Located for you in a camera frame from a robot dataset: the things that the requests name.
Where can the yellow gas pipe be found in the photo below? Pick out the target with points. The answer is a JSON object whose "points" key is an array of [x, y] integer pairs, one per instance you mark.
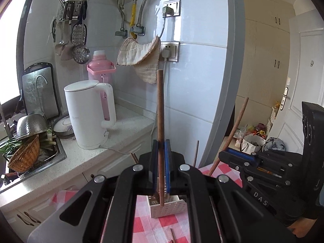
{"points": [[133, 7]]}

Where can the hanging metal grater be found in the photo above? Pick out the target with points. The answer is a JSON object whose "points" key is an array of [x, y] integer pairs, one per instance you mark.
{"points": [[79, 34]]}

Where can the green onions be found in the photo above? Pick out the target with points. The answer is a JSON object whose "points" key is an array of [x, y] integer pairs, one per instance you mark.
{"points": [[10, 145]]}

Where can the metal wall utensil rack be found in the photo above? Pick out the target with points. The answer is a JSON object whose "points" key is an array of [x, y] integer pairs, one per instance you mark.
{"points": [[70, 7]]}

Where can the brown wicker basket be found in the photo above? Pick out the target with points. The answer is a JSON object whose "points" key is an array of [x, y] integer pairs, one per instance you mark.
{"points": [[25, 157]]}

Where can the pile of bags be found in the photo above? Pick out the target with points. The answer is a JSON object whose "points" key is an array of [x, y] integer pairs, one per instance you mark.
{"points": [[253, 141]]}

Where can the steel kitchen sink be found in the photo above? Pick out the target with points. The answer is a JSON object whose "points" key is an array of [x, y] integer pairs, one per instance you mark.
{"points": [[54, 154]]}

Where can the black framed cutting board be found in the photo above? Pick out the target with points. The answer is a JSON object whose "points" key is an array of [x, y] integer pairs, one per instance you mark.
{"points": [[30, 91]]}

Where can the wall socket with white plug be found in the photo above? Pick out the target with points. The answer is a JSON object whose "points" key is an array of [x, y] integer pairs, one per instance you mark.
{"points": [[174, 50]]}

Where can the white perforated plastic basket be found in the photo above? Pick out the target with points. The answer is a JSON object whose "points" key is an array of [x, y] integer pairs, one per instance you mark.
{"points": [[164, 210]]}

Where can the hanging wall peeler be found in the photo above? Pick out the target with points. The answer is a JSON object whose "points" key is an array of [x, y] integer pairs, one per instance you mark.
{"points": [[54, 30]]}

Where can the wall socket with grey plug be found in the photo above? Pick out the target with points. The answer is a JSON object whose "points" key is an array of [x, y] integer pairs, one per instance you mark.
{"points": [[174, 5]]}

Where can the pink thermos jug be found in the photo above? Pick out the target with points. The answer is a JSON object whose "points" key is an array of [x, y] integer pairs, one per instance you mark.
{"points": [[100, 65]]}

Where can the red checked tablecloth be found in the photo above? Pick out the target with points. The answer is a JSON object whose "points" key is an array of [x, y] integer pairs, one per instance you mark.
{"points": [[144, 229]]}

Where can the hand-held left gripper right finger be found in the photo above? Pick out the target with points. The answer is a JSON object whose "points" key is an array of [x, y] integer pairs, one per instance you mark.
{"points": [[167, 167]]}

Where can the hanging metal skimmer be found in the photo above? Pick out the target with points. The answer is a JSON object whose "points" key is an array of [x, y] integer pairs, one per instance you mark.
{"points": [[81, 53]]}

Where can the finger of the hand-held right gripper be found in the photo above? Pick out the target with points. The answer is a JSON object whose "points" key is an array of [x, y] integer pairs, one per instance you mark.
{"points": [[265, 179], [240, 155]]}

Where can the kitchen window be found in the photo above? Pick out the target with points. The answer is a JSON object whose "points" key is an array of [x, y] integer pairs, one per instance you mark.
{"points": [[10, 43]]}

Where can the long brown chopstick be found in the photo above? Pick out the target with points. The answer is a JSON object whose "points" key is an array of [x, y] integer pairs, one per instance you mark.
{"points": [[196, 154], [235, 124], [161, 106], [134, 158]]}

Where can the grey pipe valve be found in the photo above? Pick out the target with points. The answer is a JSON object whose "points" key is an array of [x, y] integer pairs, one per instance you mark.
{"points": [[138, 31], [121, 33]]}

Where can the tall metal sink faucet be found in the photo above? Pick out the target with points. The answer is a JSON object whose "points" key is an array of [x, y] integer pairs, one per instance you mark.
{"points": [[5, 124]]}

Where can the round vented lid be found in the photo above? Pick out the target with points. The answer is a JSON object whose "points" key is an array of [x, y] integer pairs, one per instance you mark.
{"points": [[63, 127]]}

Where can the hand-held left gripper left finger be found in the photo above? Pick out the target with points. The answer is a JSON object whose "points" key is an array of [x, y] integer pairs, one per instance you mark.
{"points": [[155, 167]]}

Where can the thin gooseneck faucet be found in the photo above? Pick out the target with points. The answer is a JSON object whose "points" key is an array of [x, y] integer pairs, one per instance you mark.
{"points": [[40, 93]]}

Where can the cream kitchen base cabinet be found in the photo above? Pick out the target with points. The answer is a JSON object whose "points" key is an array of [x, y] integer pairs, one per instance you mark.
{"points": [[33, 207]]}

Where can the white electric kettle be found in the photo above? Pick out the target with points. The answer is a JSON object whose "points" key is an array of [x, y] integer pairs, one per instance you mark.
{"points": [[86, 116]]}

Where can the white panel door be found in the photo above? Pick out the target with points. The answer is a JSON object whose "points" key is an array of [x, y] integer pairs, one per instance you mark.
{"points": [[303, 76]]}

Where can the beige hanging dishcloth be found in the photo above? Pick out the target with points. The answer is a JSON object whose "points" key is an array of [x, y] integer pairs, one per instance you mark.
{"points": [[141, 55]]}

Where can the grey blue cloth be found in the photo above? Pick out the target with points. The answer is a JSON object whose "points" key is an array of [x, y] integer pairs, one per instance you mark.
{"points": [[276, 143]]}

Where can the cream tall cupboard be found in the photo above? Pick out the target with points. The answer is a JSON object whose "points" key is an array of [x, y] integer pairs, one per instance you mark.
{"points": [[263, 68]]}

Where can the metal colander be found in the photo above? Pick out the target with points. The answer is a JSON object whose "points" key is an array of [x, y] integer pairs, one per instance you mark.
{"points": [[31, 125]]}

